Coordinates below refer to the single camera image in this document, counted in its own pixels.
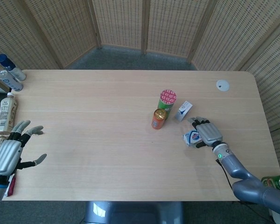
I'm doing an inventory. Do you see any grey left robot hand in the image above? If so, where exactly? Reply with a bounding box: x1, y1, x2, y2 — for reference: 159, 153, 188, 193
0, 120, 48, 182

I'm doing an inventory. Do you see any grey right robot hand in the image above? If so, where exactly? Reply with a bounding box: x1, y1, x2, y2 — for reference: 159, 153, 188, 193
188, 116, 224, 149

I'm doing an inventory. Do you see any small white blue packet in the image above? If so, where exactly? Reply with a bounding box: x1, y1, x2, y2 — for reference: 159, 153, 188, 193
182, 130, 204, 149

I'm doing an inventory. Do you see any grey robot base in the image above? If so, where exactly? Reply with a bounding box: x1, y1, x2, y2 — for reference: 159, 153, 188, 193
85, 201, 185, 224

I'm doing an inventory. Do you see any red snack packet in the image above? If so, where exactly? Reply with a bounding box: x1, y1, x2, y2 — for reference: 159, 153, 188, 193
7, 176, 17, 197

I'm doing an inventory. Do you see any white blue milk carton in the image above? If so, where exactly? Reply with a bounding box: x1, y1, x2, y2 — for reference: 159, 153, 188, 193
174, 100, 194, 122

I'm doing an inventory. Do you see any beige drink bottle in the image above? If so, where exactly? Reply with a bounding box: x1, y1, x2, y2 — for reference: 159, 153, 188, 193
0, 92, 19, 135

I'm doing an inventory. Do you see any green chip tube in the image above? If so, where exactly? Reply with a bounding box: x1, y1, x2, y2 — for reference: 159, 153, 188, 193
157, 89, 178, 118

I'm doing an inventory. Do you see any orange soda can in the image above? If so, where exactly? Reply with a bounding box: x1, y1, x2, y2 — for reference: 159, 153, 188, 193
150, 108, 168, 130

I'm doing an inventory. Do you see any clear plastic bottle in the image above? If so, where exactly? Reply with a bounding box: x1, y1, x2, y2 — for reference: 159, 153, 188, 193
0, 69, 24, 92

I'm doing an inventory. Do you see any green beer can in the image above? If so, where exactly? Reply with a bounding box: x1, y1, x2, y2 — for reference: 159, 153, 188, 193
261, 175, 280, 193

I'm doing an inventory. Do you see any white bottle with blue cap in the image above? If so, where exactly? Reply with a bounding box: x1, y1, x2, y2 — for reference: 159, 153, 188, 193
0, 54, 27, 82

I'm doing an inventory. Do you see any woven folding screen panel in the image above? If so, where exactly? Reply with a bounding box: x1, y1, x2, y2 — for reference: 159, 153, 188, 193
238, 20, 280, 185
188, 0, 280, 70
143, 0, 212, 62
91, 0, 147, 54
22, 0, 102, 68
0, 0, 63, 91

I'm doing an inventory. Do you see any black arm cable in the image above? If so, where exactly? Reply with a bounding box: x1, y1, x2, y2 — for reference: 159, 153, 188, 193
215, 159, 256, 205

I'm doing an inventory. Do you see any white round cable grommet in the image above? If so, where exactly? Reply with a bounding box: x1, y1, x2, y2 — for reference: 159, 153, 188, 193
216, 79, 231, 92

